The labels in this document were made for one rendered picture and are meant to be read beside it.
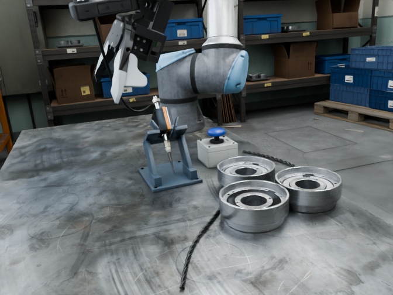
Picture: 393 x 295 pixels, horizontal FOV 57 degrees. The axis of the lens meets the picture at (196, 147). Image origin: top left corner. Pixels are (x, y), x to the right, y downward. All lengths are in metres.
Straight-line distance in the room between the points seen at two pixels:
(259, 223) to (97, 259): 0.23
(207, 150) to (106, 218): 0.27
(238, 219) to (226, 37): 0.62
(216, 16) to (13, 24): 3.41
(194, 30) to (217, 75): 3.22
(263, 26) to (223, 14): 3.51
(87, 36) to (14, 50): 0.79
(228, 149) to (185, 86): 0.32
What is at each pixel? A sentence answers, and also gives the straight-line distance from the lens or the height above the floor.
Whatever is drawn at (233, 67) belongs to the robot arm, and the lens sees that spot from 1.00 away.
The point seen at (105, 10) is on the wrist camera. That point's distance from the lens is 0.67.
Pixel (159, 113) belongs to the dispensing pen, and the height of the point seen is 0.93.
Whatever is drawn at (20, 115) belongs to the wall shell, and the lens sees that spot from 4.62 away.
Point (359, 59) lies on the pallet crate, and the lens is 4.56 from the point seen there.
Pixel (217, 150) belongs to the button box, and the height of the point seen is 0.84.
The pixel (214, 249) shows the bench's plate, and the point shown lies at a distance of 0.51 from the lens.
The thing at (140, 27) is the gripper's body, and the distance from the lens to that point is 0.67.
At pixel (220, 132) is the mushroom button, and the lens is 0.78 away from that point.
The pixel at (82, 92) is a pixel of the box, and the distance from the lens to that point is 4.03.
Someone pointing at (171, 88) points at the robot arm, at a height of 0.93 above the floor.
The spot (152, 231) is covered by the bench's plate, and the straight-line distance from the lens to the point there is 0.56.
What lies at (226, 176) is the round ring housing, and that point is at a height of 0.84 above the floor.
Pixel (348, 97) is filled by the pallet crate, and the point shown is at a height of 0.22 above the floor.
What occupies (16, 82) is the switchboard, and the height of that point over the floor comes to 0.69.
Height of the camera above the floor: 1.08
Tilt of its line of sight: 18 degrees down
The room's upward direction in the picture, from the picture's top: 4 degrees counter-clockwise
